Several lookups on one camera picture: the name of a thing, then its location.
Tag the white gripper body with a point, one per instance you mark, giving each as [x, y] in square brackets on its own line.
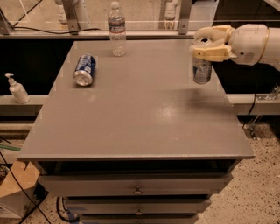
[248, 44]

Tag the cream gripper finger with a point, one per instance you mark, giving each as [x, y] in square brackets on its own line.
[215, 33]
[213, 53]

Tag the silver redbull can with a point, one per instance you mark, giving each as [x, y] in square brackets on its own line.
[202, 70]

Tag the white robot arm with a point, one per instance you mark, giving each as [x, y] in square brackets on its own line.
[270, 55]

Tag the blue pepsi can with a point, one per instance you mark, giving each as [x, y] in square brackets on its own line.
[84, 72]

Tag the clear plastic water bottle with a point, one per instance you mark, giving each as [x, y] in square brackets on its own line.
[117, 29]

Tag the grey drawer cabinet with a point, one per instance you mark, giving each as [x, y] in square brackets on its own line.
[142, 123]

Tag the top drawer knob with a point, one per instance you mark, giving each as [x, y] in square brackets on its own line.
[138, 191]

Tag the drawer knob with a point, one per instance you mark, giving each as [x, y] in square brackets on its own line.
[138, 191]
[139, 212]

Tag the white pump dispenser bottle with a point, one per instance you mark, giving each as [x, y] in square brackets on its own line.
[17, 90]

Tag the cardboard box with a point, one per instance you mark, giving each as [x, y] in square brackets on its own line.
[15, 193]

